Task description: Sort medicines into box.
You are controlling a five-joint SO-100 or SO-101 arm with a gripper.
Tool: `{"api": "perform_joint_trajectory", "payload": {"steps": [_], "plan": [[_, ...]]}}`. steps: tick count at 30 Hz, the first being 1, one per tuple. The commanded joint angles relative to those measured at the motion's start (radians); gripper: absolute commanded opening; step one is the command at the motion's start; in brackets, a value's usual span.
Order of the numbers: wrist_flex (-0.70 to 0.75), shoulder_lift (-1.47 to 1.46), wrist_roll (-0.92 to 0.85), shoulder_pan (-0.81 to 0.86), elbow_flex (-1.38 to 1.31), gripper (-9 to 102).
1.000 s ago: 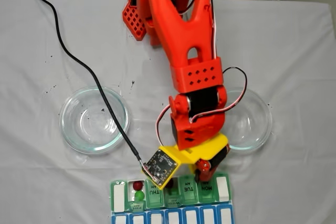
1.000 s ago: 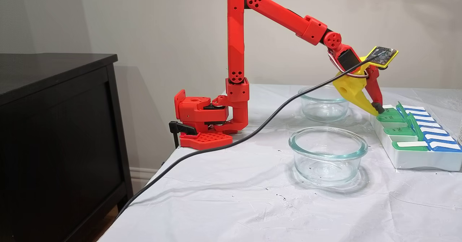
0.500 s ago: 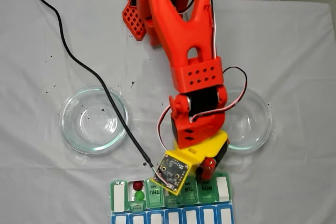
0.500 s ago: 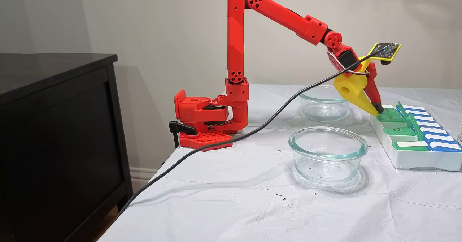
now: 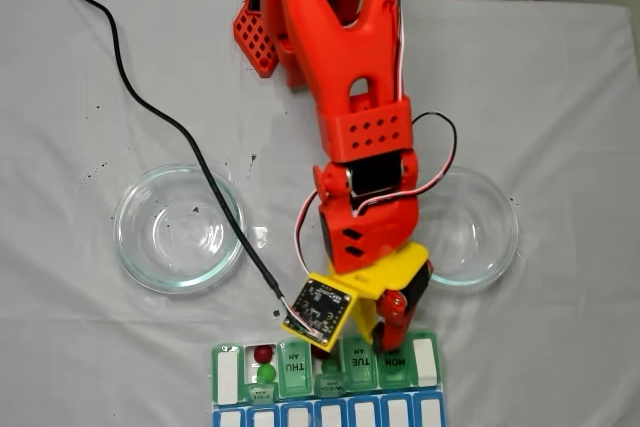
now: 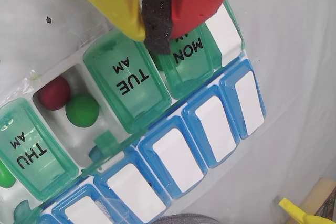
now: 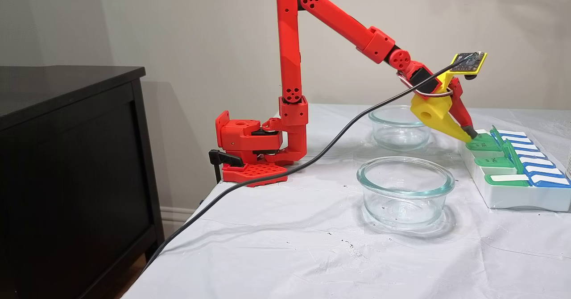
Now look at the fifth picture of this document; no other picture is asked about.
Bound weekly pill organizer box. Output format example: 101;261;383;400
208;325;446;427

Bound black camera cable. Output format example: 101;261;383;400
45;0;287;309

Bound camera board on yellow mount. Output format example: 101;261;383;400
279;271;362;352

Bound glass bowl of red balls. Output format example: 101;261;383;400
417;165;521;293

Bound white tablecloth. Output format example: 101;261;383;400
0;0;640;427

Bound white red servo wire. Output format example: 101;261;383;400
294;111;459;281

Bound glass bowl of green balls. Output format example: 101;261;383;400
112;161;250;294

